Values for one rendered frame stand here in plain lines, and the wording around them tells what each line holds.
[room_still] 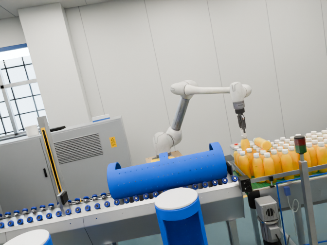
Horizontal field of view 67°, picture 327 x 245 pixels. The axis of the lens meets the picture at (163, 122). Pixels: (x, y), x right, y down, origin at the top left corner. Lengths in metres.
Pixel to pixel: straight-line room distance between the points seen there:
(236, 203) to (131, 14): 3.81
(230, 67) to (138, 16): 1.98
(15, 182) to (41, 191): 0.34
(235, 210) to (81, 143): 2.22
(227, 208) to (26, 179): 2.69
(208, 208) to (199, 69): 3.33
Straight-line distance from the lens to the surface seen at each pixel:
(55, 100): 4.54
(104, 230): 2.10
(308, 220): 1.97
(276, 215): 1.88
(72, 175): 3.66
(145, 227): 2.07
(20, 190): 3.91
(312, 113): 6.02
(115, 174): 1.90
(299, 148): 1.75
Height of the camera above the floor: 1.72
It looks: 8 degrees down
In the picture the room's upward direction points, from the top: 12 degrees counter-clockwise
